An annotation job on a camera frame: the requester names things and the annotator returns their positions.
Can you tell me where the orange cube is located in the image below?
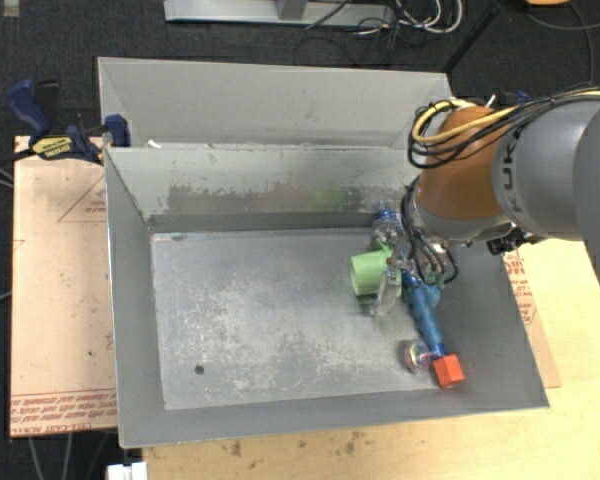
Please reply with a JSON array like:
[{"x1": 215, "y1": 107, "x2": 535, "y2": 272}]
[{"x1": 431, "y1": 351, "x2": 467, "y2": 390}]

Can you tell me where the green plastic cup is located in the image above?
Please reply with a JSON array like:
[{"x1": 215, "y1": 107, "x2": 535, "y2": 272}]
[{"x1": 348, "y1": 245, "x2": 404, "y2": 300}]

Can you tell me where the grey metal bin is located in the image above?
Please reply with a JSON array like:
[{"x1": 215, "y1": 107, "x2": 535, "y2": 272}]
[{"x1": 97, "y1": 56, "x2": 551, "y2": 450}]

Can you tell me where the blue plastic tool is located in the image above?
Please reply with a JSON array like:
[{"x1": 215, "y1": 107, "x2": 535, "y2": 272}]
[{"x1": 400, "y1": 270, "x2": 448, "y2": 358}]

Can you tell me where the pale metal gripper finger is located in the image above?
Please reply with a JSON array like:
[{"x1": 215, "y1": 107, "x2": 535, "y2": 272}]
[
  {"x1": 369, "y1": 245, "x2": 400, "y2": 318},
  {"x1": 381, "y1": 267, "x2": 406, "y2": 315}
]

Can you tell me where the clear multicoloured ball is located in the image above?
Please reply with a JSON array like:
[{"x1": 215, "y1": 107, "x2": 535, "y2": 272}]
[{"x1": 403, "y1": 339, "x2": 433, "y2": 375}]

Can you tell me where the brown cardboard board red print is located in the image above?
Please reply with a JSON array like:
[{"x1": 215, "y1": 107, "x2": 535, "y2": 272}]
[{"x1": 8, "y1": 135, "x2": 564, "y2": 440}]

